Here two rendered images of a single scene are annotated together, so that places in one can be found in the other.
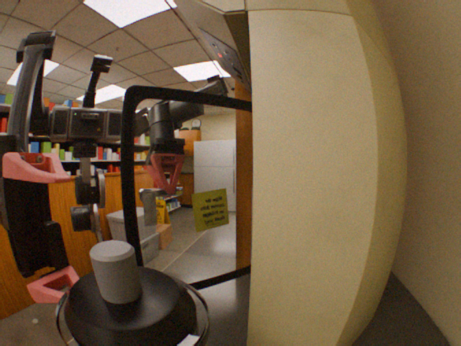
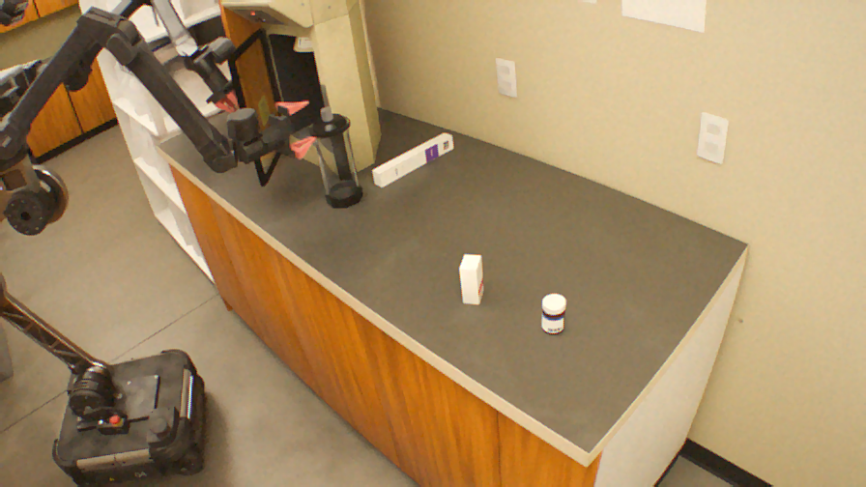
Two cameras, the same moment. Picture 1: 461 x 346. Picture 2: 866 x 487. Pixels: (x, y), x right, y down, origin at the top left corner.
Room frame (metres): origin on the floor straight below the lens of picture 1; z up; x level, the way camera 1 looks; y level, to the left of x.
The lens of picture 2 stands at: (-0.90, 0.98, 1.72)
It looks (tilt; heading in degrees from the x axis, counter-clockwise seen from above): 36 degrees down; 308
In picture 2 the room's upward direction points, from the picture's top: 8 degrees counter-clockwise
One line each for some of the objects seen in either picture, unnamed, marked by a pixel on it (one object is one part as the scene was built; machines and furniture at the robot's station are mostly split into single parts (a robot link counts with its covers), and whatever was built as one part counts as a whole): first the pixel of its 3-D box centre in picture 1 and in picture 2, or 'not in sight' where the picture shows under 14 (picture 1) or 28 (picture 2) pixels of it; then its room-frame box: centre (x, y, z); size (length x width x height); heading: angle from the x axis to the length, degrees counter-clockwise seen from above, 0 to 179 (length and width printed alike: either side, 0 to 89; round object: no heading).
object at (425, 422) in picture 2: not in sight; (391, 298); (0.14, -0.08, 0.45); 2.05 x 0.67 x 0.90; 167
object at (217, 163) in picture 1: (203, 197); (260, 104); (0.39, 0.05, 1.19); 0.30 x 0.01 x 0.40; 124
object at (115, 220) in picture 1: (133, 224); not in sight; (2.31, 1.21, 0.49); 0.60 x 0.42 x 0.33; 167
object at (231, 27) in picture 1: (228, 49); (264, 12); (0.34, 0.00, 1.46); 0.32 x 0.11 x 0.10; 167
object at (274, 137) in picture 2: (24, 220); (272, 138); (0.13, 0.23, 1.20); 0.07 x 0.07 x 0.10; 77
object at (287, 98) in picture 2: not in sight; (332, 76); (0.30, -0.17, 1.19); 0.26 x 0.24 x 0.35; 167
